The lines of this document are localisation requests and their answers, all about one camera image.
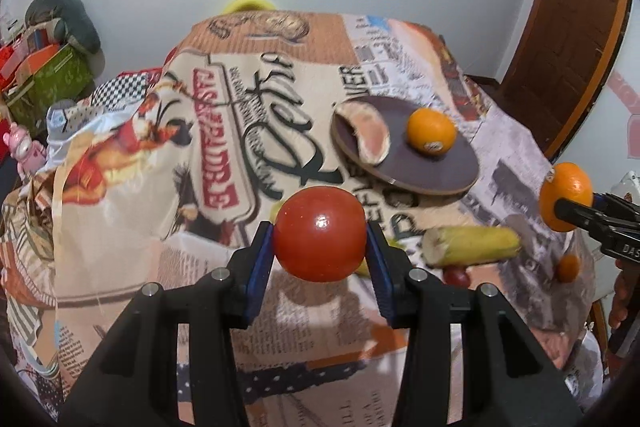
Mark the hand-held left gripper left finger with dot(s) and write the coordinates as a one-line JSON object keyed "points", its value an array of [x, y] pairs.
{"points": [[261, 257]]}

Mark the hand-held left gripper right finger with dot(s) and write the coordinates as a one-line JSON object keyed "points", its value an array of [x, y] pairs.
{"points": [[380, 267]]}

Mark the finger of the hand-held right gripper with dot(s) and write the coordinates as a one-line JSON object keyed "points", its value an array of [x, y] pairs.
{"points": [[575, 212]]}

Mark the orange with sticker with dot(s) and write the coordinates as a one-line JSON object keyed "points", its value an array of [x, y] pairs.
{"points": [[564, 192], [431, 131]]}

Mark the red tomato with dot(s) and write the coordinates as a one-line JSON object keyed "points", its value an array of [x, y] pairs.
{"points": [[320, 234]]}

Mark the dark round plate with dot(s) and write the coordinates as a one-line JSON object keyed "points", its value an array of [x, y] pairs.
{"points": [[430, 167]]}

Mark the peeled grapefruit piece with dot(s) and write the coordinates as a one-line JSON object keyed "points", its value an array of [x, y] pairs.
{"points": [[367, 132]]}

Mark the person's right hand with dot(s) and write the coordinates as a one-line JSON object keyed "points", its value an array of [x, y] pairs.
{"points": [[624, 297]]}

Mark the small orange fruit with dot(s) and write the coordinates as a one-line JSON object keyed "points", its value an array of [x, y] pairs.
{"points": [[567, 268]]}

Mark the small red fruit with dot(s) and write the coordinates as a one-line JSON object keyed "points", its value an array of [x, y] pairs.
{"points": [[456, 277]]}

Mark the cut yellow banana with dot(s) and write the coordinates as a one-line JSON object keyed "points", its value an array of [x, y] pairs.
{"points": [[472, 246]]}

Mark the printed tablecloth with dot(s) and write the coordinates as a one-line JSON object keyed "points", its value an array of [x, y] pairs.
{"points": [[200, 167]]}

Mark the brown wooden door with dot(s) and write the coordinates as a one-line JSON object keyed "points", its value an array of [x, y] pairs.
{"points": [[565, 27]]}

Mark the checkered cloth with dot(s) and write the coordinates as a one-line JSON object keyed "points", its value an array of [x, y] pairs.
{"points": [[120, 88]]}

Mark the yellow round object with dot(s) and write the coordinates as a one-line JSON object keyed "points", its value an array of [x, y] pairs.
{"points": [[247, 3]]}

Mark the pink toy figure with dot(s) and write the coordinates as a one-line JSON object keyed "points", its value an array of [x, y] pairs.
{"points": [[25, 149]]}

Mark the green patterned box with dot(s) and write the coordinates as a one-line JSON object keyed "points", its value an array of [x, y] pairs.
{"points": [[47, 82]]}

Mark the orange box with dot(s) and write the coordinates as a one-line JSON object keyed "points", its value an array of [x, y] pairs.
{"points": [[37, 59]]}

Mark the grey stuffed cushion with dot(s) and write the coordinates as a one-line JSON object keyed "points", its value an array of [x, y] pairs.
{"points": [[65, 19]]}

